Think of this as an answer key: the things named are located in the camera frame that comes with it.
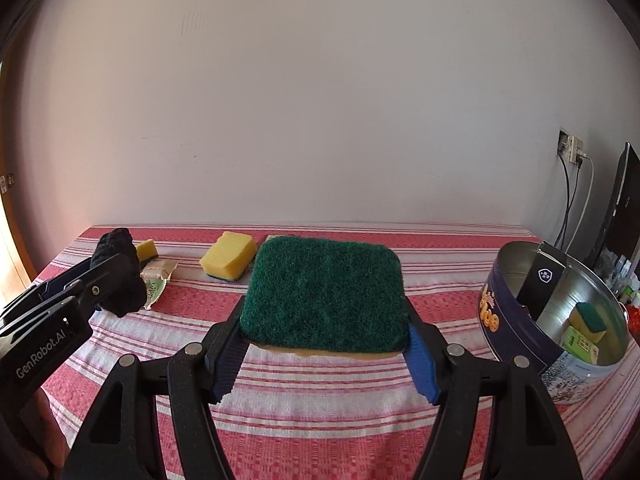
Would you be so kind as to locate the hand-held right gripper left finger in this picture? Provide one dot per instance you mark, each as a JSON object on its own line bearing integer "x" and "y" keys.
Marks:
{"x": 227, "y": 370}

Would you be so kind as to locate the pink white snack packet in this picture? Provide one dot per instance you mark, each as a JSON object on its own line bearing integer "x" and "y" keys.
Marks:
{"x": 160, "y": 270}

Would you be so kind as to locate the dark wall socket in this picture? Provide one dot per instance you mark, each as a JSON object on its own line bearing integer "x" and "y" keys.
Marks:
{"x": 564, "y": 145}

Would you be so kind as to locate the green tissue pack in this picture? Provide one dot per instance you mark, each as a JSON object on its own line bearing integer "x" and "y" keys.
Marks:
{"x": 580, "y": 347}

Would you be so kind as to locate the round blue metal tin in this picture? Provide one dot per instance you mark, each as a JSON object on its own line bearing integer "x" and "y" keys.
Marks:
{"x": 520, "y": 345}

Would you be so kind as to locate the black cardboard box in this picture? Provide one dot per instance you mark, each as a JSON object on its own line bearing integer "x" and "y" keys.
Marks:
{"x": 542, "y": 280}

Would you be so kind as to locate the black sock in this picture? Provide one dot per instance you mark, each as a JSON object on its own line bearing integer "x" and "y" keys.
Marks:
{"x": 133, "y": 290}

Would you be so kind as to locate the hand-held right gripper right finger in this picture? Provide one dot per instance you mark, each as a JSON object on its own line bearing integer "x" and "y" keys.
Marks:
{"x": 422, "y": 365}

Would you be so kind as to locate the person's left hand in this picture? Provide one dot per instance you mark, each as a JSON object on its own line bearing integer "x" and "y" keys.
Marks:
{"x": 50, "y": 425}

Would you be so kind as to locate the wooden door frame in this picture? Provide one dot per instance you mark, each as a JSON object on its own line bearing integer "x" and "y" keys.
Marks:
{"x": 20, "y": 260}

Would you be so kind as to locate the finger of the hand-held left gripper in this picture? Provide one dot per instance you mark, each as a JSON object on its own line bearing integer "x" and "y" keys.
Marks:
{"x": 102, "y": 285}
{"x": 50, "y": 287}

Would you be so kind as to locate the beige wall socket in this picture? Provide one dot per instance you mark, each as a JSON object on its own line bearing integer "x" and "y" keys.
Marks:
{"x": 577, "y": 150}

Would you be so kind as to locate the yellow green scouring sponge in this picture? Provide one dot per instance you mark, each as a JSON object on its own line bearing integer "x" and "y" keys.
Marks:
{"x": 320, "y": 295}
{"x": 227, "y": 255}
{"x": 591, "y": 321}
{"x": 146, "y": 249}

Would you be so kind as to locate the red plastic bag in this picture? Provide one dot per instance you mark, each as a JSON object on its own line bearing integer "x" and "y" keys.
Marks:
{"x": 634, "y": 317}

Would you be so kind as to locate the white green snack packet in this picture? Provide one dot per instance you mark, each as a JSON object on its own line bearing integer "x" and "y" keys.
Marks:
{"x": 156, "y": 294}

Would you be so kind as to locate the black television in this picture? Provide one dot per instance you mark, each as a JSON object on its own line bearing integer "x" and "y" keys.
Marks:
{"x": 617, "y": 205}

